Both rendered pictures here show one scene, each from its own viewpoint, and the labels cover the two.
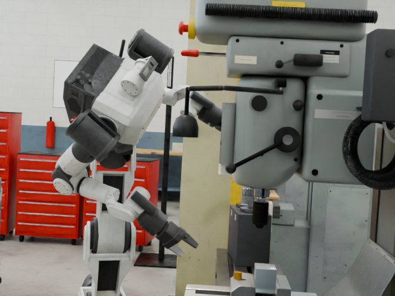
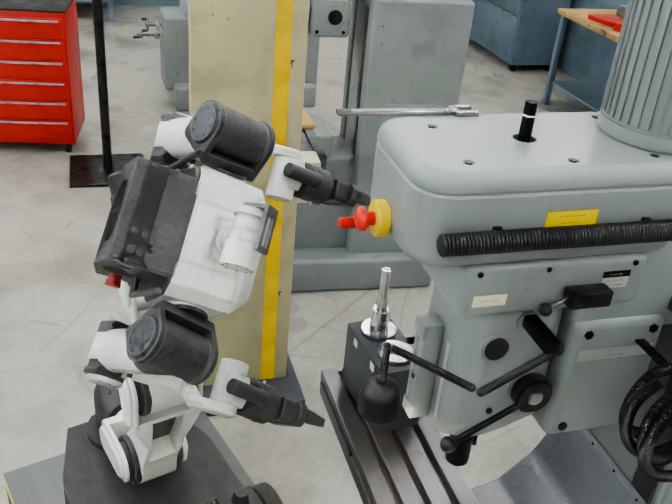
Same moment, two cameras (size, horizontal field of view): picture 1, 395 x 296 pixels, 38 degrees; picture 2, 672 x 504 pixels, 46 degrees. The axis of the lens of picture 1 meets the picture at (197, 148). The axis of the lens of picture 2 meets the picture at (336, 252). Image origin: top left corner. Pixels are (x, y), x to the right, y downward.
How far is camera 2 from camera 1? 1.15 m
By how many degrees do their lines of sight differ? 33
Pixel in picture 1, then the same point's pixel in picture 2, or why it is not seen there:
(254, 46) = (506, 280)
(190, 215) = not seen: hidden behind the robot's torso
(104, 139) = (202, 357)
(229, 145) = (428, 381)
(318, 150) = (573, 399)
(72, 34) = not seen: outside the picture
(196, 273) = not seen: hidden behind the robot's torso
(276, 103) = (521, 344)
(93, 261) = (144, 427)
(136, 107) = (239, 277)
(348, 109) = (624, 344)
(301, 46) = (577, 270)
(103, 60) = (164, 192)
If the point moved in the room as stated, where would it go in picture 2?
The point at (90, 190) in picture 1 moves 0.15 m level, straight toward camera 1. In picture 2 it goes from (152, 378) to (174, 422)
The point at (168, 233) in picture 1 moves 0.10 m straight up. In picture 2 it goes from (285, 419) to (287, 385)
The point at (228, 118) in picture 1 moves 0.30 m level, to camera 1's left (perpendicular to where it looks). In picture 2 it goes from (431, 347) to (265, 368)
